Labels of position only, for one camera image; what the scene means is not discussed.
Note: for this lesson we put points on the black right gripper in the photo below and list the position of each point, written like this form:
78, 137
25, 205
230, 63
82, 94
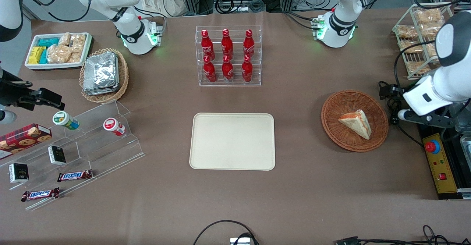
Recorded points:
14, 95

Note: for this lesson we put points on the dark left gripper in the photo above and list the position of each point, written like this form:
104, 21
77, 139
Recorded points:
386, 91

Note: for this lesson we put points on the triangular sandwich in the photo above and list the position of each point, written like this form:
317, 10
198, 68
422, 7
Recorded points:
358, 124

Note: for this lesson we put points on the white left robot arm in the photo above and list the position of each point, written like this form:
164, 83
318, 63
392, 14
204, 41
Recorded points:
340, 20

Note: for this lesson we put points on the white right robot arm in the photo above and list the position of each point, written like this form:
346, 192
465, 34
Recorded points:
128, 2

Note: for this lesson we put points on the oval light wicker basket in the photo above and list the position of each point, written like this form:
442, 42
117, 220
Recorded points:
123, 79

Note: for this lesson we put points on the round brown wicker basket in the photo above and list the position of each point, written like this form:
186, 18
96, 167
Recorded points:
333, 127

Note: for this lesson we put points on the cream plastic tray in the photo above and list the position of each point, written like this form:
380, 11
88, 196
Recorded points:
232, 142

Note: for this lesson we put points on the green lid snack cup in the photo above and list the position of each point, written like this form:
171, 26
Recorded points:
65, 120

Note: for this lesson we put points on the red emergency stop button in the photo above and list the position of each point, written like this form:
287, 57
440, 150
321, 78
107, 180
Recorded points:
432, 146

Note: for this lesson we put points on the white cylindrical gripper attachment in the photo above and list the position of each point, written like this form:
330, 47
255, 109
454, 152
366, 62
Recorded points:
7, 117
403, 114

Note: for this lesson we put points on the white rectangular snack bin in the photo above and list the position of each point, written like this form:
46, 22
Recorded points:
33, 65

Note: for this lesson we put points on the teal snack packet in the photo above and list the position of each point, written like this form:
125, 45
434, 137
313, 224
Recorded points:
48, 41
44, 56

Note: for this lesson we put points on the clear bag of rice crackers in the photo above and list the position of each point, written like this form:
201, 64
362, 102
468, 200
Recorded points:
65, 39
57, 54
78, 39
76, 55

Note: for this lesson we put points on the yellow snack packet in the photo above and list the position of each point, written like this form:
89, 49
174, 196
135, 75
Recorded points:
35, 54

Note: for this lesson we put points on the yellow control box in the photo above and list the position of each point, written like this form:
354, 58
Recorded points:
441, 167

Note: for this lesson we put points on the red cookie box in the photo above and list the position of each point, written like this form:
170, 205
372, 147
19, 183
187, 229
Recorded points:
22, 140

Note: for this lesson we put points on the clear bag of fried snacks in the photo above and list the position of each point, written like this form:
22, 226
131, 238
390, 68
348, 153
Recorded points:
431, 29
429, 49
428, 16
406, 31
408, 45
417, 66

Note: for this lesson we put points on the small black box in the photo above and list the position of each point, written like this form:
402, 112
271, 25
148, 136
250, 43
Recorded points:
18, 173
57, 155

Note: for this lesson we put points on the stack of foil packs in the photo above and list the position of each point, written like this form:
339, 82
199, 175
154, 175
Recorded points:
101, 72

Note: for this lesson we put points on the red lid snack cup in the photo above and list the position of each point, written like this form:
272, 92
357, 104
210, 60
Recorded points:
113, 126

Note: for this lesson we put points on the clear acrylic step shelf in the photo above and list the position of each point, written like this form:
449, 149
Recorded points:
99, 153

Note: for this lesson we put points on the snickers chocolate bar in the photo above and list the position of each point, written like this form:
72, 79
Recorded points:
74, 175
39, 194

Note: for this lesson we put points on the red cola bottle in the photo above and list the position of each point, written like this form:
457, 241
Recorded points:
247, 70
249, 44
209, 71
227, 44
207, 45
227, 70

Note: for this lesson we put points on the clear acrylic bottle rack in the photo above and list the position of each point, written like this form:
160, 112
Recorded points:
235, 31

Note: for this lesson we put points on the small silver device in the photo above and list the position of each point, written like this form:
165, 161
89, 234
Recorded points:
241, 241

